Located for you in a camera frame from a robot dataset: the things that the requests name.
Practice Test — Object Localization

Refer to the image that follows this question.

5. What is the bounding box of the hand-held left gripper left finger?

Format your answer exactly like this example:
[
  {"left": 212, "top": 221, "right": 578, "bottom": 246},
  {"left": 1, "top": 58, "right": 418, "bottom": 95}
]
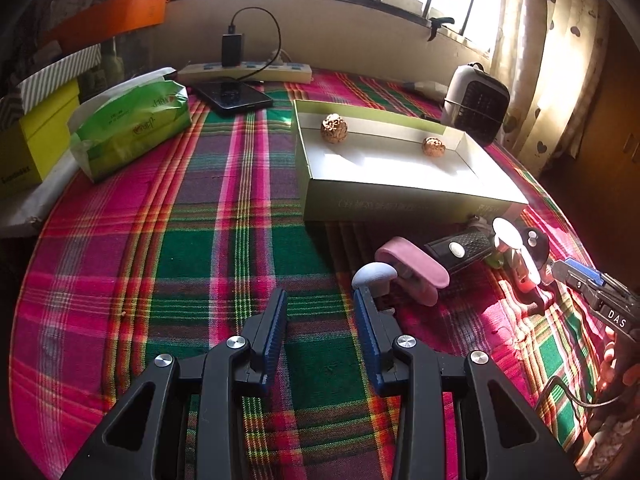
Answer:
[{"left": 60, "top": 287, "right": 289, "bottom": 480}]

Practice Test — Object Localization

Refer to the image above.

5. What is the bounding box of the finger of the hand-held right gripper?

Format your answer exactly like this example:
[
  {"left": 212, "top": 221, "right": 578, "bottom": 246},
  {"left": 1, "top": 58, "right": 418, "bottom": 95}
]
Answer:
[{"left": 547, "top": 257, "right": 603, "bottom": 293}]

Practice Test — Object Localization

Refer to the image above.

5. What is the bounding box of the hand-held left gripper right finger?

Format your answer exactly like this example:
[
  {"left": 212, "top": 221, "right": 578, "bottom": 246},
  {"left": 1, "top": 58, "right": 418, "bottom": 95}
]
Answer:
[{"left": 352, "top": 287, "right": 583, "bottom": 480}]

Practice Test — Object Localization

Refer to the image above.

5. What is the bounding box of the small white handheld fan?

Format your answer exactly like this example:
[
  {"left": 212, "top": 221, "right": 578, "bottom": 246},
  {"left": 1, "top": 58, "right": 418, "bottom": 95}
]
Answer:
[{"left": 491, "top": 216, "right": 543, "bottom": 293}]

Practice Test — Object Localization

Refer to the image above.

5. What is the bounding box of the person's right hand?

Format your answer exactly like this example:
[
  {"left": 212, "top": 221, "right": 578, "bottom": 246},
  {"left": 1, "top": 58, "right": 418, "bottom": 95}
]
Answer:
[{"left": 597, "top": 331, "right": 640, "bottom": 398}]

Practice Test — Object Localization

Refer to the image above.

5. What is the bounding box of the black toy with white dots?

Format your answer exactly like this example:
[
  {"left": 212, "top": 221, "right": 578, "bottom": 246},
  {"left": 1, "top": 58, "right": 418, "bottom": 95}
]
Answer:
[{"left": 520, "top": 227, "right": 549, "bottom": 262}]

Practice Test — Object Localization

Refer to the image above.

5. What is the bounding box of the grey-blue mushroom toy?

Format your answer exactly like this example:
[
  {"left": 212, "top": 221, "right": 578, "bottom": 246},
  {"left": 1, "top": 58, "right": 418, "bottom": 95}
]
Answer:
[{"left": 351, "top": 263, "right": 399, "bottom": 297}]

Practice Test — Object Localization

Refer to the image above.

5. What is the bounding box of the pink clip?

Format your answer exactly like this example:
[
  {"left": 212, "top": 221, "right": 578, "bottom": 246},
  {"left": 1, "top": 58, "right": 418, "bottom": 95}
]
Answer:
[{"left": 375, "top": 236, "right": 451, "bottom": 307}]

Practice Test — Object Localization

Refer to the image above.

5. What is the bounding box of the plaid blanket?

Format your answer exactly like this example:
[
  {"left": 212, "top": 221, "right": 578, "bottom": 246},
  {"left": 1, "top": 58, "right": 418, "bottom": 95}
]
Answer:
[{"left": 10, "top": 67, "right": 608, "bottom": 480}]

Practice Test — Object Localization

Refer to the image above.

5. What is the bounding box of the white cardboard box tray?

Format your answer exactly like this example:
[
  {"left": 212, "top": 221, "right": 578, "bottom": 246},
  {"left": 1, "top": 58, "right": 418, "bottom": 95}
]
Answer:
[{"left": 292, "top": 99, "right": 530, "bottom": 224}]

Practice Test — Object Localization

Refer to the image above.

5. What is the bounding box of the white and black desk fan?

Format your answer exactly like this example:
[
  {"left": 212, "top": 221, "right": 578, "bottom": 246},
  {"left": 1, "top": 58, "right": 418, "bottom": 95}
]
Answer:
[{"left": 440, "top": 62, "right": 511, "bottom": 147}]

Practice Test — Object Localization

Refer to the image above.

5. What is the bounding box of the heart print curtain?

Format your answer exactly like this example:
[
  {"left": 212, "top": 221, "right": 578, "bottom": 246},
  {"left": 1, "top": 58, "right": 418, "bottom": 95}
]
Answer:
[{"left": 487, "top": 0, "right": 617, "bottom": 176}]

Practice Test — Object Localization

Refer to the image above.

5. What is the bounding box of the black smartphone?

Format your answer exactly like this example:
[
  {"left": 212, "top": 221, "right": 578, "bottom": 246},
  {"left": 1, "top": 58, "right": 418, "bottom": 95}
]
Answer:
[{"left": 191, "top": 80, "right": 275, "bottom": 115}]

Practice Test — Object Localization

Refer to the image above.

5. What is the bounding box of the green tissue pack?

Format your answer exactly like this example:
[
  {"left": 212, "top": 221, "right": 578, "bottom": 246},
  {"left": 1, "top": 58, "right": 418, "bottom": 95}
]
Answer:
[{"left": 67, "top": 66, "right": 195, "bottom": 184}]

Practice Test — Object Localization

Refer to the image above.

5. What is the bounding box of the white power strip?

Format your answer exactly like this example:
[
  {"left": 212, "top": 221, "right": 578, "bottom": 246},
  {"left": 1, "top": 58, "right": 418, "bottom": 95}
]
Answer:
[{"left": 177, "top": 60, "right": 313, "bottom": 85}]

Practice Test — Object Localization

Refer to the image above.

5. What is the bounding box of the white paper sheet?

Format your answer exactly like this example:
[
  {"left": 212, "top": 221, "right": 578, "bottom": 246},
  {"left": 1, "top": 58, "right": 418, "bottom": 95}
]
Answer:
[{"left": 0, "top": 152, "right": 77, "bottom": 239}]

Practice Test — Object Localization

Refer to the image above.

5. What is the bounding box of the black charger plug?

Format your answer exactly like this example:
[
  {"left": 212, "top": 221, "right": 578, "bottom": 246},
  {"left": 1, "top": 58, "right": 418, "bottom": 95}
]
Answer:
[{"left": 221, "top": 33, "right": 245, "bottom": 68}]

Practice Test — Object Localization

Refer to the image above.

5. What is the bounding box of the black clip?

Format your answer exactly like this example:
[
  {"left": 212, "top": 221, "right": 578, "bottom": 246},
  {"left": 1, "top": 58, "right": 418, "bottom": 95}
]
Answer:
[{"left": 426, "top": 16, "right": 455, "bottom": 42}]

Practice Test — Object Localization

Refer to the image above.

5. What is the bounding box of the yellow cardboard box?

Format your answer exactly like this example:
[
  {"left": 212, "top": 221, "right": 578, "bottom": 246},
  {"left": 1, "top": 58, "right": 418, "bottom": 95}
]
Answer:
[{"left": 0, "top": 79, "right": 81, "bottom": 200}]

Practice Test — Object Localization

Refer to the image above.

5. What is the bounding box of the striped cardboard box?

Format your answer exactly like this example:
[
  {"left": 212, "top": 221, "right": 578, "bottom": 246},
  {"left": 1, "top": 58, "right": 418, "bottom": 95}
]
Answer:
[{"left": 20, "top": 42, "right": 103, "bottom": 114}]

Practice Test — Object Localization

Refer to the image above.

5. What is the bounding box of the orange box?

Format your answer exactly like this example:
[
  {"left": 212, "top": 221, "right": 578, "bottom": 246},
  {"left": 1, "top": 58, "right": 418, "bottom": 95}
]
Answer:
[{"left": 42, "top": 0, "right": 168, "bottom": 54}]

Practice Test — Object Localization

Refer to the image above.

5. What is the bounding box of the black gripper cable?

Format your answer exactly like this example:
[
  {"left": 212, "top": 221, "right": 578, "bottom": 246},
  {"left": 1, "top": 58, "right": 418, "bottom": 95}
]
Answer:
[{"left": 537, "top": 374, "right": 628, "bottom": 413}]

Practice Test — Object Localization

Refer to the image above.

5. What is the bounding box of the black charger cable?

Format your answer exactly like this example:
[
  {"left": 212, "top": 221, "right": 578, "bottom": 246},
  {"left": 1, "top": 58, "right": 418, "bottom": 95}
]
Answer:
[{"left": 227, "top": 7, "right": 283, "bottom": 83}]

